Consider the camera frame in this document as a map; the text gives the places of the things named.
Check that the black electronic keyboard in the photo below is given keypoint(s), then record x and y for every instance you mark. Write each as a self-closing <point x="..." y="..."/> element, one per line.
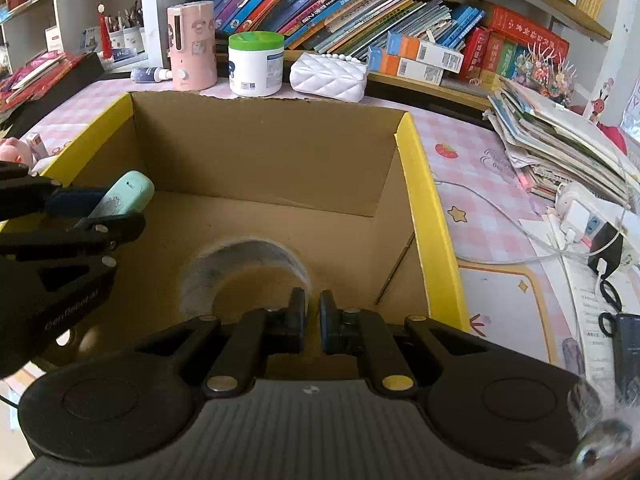
<point x="75" y="82"/>

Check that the white jar green lid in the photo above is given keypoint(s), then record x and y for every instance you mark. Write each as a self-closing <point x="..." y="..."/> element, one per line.
<point x="256" y="67"/>

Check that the white quilted tissue box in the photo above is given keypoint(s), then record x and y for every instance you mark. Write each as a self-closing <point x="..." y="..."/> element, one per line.
<point x="327" y="77"/>

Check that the black flat device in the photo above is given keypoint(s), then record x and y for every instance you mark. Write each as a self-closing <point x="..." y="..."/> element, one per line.
<point x="627" y="355"/>

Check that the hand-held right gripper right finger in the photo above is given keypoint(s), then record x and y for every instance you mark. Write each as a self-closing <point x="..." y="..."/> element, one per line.
<point x="327" y="325"/>

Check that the small white spray bottle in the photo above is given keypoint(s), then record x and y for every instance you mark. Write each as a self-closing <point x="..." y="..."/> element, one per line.
<point x="150" y="75"/>

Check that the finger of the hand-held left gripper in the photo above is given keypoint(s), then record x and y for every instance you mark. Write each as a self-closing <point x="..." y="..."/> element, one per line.
<point x="65" y="200"/>
<point x="115" y="227"/>

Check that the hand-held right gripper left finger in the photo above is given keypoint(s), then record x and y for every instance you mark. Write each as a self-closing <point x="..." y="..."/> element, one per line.
<point x="296" y="320"/>

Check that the row of leaning books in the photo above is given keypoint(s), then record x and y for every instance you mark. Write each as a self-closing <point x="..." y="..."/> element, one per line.
<point x="325" y="5"/>

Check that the pink checked tablecloth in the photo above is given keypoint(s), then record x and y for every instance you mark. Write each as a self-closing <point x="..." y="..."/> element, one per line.
<point x="475" y="170"/>

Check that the stack of magazines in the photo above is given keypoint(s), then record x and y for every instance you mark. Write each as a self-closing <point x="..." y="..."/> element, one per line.
<point x="555" y="135"/>

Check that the mint green small device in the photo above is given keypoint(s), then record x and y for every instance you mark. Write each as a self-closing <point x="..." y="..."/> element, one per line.
<point x="127" y="192"/>

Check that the pink pig toy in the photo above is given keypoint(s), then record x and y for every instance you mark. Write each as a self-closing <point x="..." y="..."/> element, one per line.
<point x="12" y="152"/>

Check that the black plug adapter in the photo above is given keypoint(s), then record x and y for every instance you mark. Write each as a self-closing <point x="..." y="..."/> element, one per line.
<point x="606" y="250"/>

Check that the pink humidifier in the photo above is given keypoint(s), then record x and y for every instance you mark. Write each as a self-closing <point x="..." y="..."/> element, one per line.
<point x="192" y="45"/>

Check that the black scissors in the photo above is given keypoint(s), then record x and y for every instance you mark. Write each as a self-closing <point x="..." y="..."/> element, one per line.
<point x="611" y="305"/>

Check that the yellow cardboard box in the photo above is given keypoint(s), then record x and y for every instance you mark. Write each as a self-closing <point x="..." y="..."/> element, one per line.
<point x="260" y="160"/>

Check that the white pen holder cup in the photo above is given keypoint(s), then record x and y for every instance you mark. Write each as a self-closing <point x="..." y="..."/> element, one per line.
<point x="116" y="40"/>
<point x="134" y="40"/>

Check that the white shelf unit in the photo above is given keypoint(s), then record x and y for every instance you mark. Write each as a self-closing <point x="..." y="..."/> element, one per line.
<point x="75" y="5"/>

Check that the red paper sheets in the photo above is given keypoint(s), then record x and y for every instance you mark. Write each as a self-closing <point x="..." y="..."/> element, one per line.
<point x="35" y="75"/>

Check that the red tassel ornament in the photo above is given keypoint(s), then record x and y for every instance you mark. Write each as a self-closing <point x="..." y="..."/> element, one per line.
<point x="105" y="35"/>

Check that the small white red box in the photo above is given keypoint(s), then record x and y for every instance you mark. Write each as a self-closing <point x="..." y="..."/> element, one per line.
<point x="36" y="144"/>

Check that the colourful ornament bunch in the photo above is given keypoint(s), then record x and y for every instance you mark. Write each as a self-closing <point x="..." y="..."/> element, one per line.
<point x="545" y="72"/>

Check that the row of red books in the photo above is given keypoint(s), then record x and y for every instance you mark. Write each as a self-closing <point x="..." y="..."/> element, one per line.
<point x="520" y="35"/>

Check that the orange blue carton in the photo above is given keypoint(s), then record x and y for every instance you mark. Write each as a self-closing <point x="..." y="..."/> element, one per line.
<point x="405" y="67"/>
<point x="425" y="52"/>

